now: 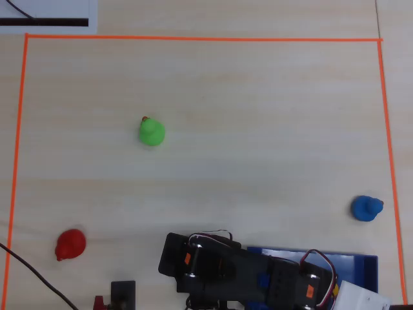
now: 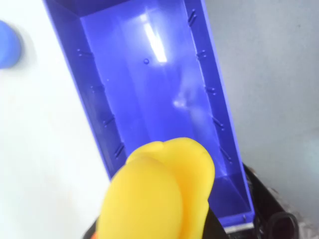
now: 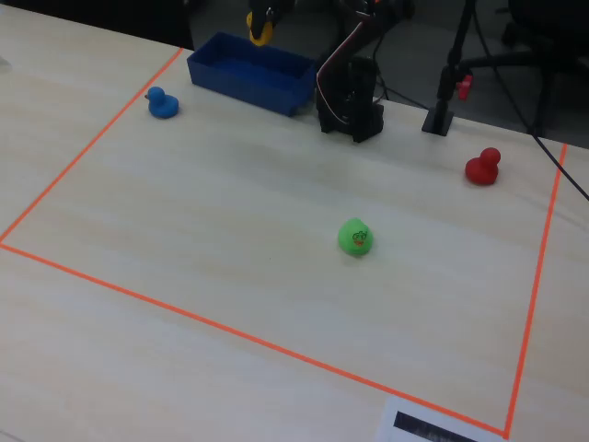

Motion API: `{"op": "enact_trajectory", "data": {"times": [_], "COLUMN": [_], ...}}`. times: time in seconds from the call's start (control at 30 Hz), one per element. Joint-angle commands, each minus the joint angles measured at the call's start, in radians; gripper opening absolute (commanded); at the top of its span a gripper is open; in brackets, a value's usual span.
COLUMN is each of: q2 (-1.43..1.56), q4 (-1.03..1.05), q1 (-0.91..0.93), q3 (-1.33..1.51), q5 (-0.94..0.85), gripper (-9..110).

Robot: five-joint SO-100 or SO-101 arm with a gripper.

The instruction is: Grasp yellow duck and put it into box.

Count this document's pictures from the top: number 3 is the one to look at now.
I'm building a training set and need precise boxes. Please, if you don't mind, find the red rubber duck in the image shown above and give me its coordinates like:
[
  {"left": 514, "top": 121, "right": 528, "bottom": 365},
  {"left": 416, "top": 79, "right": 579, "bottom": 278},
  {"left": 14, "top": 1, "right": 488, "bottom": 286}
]
[{"left": 464, "top": 146, "right": 502, "bottom": 187}]

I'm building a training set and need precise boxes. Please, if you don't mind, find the blue plastic box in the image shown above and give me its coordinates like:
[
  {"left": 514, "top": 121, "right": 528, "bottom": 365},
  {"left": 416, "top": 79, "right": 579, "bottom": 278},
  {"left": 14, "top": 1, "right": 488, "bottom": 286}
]
[{"left": 186, "top": 30, "right": 319, "bottom": 118}]

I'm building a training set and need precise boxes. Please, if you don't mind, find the white servo cable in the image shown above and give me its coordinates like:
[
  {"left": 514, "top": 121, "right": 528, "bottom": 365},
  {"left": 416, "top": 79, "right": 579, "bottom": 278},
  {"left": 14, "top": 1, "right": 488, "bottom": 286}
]
[{"left": 316, "top": 11, "right": 372, "bottom": 129}]

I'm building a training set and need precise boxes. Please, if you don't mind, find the black cable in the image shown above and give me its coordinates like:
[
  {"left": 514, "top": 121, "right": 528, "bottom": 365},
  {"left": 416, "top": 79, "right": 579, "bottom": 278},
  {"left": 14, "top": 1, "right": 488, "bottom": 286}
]
[{"left": 472, "top": 0, "right": 589, "bottom": 202}]

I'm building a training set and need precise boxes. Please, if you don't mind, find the black camera stand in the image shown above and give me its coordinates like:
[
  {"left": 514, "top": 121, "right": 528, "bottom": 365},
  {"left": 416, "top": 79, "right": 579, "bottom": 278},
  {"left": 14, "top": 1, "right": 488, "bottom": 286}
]
[{"left": 422, "top": 0, "right": 479, "bottom": 136}]

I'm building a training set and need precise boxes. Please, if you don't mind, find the white paper label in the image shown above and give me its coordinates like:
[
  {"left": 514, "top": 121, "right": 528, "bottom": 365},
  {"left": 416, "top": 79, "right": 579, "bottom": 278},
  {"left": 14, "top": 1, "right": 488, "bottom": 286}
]
[{"left": 375, "top": 396, "right": 507, "bottom": 442}]

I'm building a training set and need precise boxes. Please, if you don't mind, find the blue rubber duck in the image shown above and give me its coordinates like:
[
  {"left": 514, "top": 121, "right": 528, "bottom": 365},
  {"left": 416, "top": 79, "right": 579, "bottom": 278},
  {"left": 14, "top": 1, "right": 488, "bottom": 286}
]
[{"left": 144, "top": 86, "right": 180, "bottom": 120}]

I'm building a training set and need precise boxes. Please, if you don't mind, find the black office chair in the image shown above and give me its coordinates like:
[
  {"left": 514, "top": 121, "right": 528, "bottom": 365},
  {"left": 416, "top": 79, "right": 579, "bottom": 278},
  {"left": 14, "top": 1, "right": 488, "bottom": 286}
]
[{"left": 459, "top": 0, "right": 589, "bottom": 139}]

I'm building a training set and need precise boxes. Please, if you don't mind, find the orange tape strip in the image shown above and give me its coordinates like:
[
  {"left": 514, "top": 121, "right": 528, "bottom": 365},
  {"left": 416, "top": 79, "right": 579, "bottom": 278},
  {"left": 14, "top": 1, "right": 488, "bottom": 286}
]
[
  {"left": 0, "top": 47, "right": 185, "bottom": 244},
  {"left": 0, "top": 242, "right": 510, "bottom": 438},
  {"left": 503, "top": 143, "right": 569, "bottom": 438}
]

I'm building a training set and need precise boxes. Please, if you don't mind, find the green rubber duck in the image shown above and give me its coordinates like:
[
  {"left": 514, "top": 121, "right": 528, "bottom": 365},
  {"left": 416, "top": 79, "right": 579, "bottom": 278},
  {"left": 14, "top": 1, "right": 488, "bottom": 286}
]
[{"left": 337, "top": 217, "right": 375, "bottom": 258}]

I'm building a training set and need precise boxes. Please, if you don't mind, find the yellow rubber duck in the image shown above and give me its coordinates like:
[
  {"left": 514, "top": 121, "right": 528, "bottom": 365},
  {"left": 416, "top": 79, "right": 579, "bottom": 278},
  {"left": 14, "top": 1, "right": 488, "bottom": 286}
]
[{"left": 246, "top": 11, "right": 276, "bottom": 47}]

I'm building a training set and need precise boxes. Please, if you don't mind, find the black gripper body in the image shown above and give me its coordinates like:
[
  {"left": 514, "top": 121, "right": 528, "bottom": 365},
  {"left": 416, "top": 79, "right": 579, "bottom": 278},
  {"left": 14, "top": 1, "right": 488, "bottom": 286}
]
[{"left": 257, "top": 0, "right": 296, "bottom": 15}]

